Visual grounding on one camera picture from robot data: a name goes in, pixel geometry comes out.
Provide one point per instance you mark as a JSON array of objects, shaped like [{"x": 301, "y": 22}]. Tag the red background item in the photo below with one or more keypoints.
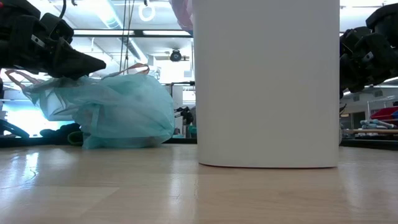
[{"x": 387, "y": 113}]

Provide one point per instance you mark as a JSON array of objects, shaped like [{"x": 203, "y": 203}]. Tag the background wooden workbench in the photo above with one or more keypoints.
[{"x": 373, "y": 131}]

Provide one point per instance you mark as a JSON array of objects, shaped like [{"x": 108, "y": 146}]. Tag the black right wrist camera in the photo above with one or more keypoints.
[{"x": 384, "y": 18}]

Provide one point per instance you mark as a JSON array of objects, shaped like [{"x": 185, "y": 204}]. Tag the blue trash bag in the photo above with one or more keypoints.
[{"x": 124, "y": 109}]

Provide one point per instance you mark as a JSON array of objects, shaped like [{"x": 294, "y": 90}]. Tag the black background robot arm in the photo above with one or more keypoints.
[{"x": 186, "y": 113}]

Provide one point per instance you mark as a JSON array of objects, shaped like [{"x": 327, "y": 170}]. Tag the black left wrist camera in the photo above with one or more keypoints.
[{"x": 57, "y": 28}]

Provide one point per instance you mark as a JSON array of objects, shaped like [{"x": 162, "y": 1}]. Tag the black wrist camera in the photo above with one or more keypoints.
[
  {"x": 57, "y": 28},
  {"x": 384, "y": 18}
]

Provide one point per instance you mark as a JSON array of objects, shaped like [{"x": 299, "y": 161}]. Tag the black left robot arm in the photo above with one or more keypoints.
[{"x": 15, "y": 7}]

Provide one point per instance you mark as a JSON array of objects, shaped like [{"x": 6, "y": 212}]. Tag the white plastic trash bin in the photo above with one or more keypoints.
[{"x": 267, "y": 84}]

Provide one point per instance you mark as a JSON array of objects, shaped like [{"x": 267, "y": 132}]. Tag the black and teal sock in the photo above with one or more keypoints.
[{"x": 60, "y": 133}]

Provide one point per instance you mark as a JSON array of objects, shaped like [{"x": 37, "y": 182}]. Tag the black round ceiling camera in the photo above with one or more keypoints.
[{"x": 175, "y": 56}]

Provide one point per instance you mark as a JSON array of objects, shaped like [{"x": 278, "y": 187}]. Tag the teal bag in background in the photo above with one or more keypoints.
[{"x": 192, "y": 129}]

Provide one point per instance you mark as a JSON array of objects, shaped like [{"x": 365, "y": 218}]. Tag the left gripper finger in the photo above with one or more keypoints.
[{"x": 81, "y": 63}]

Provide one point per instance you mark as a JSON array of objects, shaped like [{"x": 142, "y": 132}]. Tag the grey cloth pile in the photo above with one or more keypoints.
[{"x": 376, "y": 124}]

